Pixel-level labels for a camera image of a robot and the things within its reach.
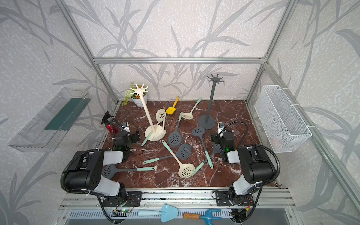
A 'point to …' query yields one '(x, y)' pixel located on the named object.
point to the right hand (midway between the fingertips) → (220, 129)
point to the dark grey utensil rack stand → (207, 122)
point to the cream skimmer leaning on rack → (160, 116)
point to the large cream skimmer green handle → (185, 170)
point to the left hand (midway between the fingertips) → (131, 130)
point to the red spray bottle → (106, 121)
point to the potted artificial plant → (135, 99)
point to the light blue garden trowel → (168, 213)
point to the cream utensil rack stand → (158, 133)
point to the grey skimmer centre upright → (175, 138)
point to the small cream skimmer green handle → (189, 116)
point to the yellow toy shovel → (171, 110)
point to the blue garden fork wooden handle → (207, 217)
